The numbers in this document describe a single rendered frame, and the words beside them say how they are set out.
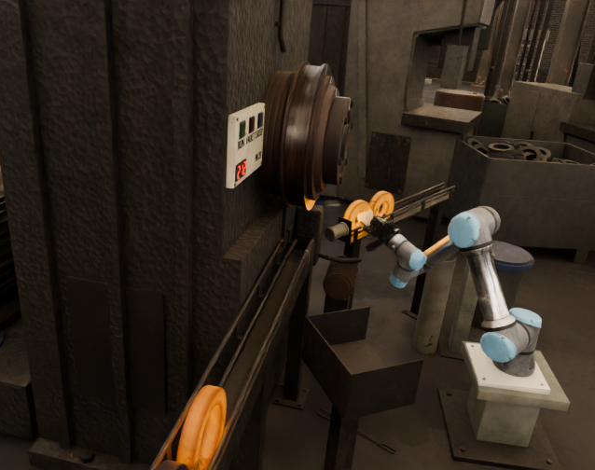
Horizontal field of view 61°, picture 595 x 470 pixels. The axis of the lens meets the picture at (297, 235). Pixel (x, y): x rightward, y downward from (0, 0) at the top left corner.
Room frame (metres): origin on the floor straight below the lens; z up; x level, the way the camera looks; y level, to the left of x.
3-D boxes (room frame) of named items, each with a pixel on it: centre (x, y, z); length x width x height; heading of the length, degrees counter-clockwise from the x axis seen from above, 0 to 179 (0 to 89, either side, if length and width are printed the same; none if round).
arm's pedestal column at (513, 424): (1.63, -0.87, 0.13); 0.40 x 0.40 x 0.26; 86
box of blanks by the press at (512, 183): (3.83, -1.71, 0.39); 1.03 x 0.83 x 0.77; 95
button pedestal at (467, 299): (2.19, -0.86, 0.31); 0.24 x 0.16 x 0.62; 170
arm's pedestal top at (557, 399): (1.63, -0.87, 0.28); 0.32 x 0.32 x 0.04; 86
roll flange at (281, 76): (1.67, 0.07, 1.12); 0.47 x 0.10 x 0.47; 170
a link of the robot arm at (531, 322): (1.63, -0.86, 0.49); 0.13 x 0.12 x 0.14; 134
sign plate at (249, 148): (1.34, 0.16, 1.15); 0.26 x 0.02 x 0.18; 170
